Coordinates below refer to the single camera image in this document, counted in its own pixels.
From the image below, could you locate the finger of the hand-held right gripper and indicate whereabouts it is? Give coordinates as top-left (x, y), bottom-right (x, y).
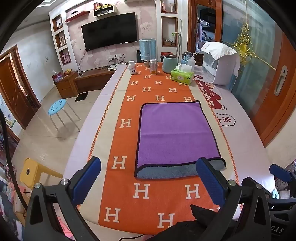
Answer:
top-left (269, 163), bottom-right (292, 183)

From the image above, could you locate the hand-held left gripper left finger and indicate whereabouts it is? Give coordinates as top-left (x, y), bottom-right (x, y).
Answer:
top-left (23, 156), bottom-right (102, 241)

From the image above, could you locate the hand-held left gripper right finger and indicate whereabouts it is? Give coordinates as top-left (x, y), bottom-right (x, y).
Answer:
top-left (190, 157), bottom-right (271, 241)

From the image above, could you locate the purple towel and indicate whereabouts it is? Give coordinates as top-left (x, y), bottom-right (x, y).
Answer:
top-left (134, 100), bottom-right (226, 180)

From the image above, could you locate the yellow plastic stool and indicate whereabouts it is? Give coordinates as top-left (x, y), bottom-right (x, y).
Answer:
top-left (20, 158), bottom-right (64, 193)

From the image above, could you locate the orange letter-patterned blanket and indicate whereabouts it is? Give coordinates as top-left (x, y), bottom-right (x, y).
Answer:
top-left (76, 62), bottom-right (239, 232)

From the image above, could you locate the blue round stool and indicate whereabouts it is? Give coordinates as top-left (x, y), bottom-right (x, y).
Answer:
top-left (48, 98), bottom-right (81, 140)

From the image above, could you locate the black floor mat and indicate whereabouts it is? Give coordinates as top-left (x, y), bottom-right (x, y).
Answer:
top-left (75, 92), bottom-right (90, 102)

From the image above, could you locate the wooden side cabinet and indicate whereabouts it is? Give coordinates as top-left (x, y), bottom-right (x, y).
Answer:
top-left (55, 71), bottom-right (79, 99)

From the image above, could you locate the low wooden television bench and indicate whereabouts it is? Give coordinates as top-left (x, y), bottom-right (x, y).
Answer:
top-left (74, 68), bottom-right (116, 93)

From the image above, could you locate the green tissue box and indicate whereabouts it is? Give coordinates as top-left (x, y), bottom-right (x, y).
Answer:
top-left (171, 64), bottom-right (194, 85)

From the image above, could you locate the white countertop appliance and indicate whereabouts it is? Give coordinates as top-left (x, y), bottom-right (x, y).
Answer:
top-left (202, 52), bottom-right (241, 88)

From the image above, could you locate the brown wooden door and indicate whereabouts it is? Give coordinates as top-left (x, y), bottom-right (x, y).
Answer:
top-left (0, 45), bottom-right (41, 131)

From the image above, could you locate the white squeeze bottle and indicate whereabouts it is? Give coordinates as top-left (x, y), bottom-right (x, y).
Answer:
top-left (187, 52), bottom-right (200, 68)

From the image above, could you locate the teal pot with dark lid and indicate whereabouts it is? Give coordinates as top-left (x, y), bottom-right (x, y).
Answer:
top-left (162, 54), bottom-right (178, 75)

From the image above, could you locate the glass snow globe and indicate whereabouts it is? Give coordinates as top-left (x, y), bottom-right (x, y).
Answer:
top-left (181, 51), bottom-right (193, 64)

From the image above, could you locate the glass jar with amber liquid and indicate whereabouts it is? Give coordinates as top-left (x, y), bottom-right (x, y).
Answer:
top-left (149, 59), bottom-right (158, 76)

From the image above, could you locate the white cloth cover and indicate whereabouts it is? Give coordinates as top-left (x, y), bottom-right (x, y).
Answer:
top-left (200, 42), bottom-right (238, 61)

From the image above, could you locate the gold hanging ornament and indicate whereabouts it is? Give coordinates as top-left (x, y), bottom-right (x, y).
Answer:
top-left (233, 23), bottom-right (277, 71)

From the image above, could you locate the light blue cylindrical lamp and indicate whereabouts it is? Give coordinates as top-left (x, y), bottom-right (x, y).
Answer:
top-left (139, 38), bottom-right (157, 68)

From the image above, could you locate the black cable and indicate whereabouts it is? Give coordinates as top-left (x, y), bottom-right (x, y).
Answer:
top-left (0, 109), bottom-right (29, 209)

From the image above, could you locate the silver sliding door handle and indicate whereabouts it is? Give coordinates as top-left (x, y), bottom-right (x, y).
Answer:
top-left (274, 65), bottom-right (288, 96)

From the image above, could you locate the black wall television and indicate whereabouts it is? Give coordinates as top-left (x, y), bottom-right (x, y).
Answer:
top-left (81, 13), bottom-right (138, 51)

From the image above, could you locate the red wall shelf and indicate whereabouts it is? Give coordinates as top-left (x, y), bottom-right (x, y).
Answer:
top-left (65, 11), bottom-right (90, 23)

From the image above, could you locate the white wall shelf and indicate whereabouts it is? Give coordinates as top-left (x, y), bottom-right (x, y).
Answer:
top-left (93, 6), bottom-right (115, 18)

